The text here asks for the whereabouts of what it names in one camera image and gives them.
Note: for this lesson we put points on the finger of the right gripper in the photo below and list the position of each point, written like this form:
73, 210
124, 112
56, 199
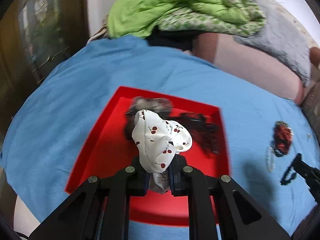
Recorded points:
310, 174

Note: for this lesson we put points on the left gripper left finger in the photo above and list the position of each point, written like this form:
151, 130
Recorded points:
98, 208

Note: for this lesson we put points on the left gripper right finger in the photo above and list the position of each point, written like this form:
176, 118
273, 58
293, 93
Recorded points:
219, 208

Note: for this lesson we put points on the white cherry print scrunchie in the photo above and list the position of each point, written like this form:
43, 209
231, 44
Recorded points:
158, 142

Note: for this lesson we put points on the red polka dot scrunchie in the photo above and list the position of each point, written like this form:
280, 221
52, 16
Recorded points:
282, 137

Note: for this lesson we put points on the blue bed sheet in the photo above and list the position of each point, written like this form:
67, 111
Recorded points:
48, 132

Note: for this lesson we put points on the red plastic tray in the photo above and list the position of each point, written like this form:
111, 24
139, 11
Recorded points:
106, 151

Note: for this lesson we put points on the dark brown hair clip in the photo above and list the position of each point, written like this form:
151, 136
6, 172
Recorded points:
203, 132

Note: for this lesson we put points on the grey fuzzy scrunchie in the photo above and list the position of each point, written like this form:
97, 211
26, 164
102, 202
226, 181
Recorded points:
161, 106

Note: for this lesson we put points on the pink pillow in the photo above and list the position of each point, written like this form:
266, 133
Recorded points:
249, 64

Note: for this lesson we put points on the grey quilted pillow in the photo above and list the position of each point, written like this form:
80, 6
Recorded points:
280, 39

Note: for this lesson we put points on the wooden glass door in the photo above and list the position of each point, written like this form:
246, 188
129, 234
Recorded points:
36, 35

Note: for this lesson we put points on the green quilt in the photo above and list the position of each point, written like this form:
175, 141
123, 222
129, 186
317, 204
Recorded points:
139, 17

